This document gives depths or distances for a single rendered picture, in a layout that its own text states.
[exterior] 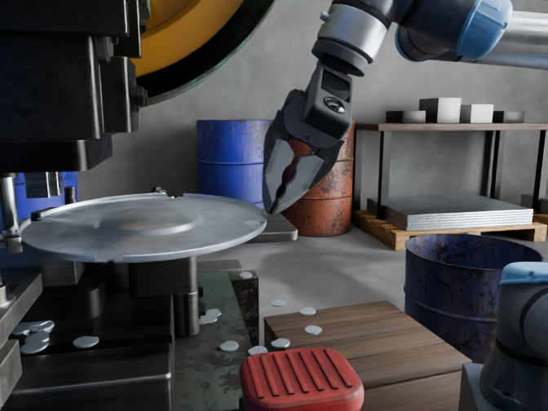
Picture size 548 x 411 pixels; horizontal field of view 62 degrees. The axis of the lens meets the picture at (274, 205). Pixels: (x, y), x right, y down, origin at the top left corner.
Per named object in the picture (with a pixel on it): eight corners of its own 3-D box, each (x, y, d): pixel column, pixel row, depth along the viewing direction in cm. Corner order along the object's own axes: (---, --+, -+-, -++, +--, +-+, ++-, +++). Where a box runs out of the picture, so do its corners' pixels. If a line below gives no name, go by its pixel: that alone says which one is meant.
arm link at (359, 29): (395, 28, 52) (332, -6, 51) (377, 66, 52) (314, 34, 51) (376, 39, 59) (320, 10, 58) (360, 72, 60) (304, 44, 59)
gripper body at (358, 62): (319, 154, 63) (359, 72, 61) (332, 161, 54) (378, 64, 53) (268, 130, 62) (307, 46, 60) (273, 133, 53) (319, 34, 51)
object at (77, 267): (99, 246, 64) (96, 214, 63) (76, 285, 49) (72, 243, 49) (28, 249, 62) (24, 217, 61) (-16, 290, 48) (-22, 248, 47)
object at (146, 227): (263, 265, 43) (263, 257, 43) (-45, 262, 43) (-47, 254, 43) (268, 199, 71) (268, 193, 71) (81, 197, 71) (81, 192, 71)
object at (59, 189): (66, 191, 57) (64, 161, 56) (56, 197, 52) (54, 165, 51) (38, 192, 56) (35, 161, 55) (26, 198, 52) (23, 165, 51)
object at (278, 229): (275, 291, 70) (275, 205, 67) (298, 333, 57) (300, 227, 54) (102, 305, 65) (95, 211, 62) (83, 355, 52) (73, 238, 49)
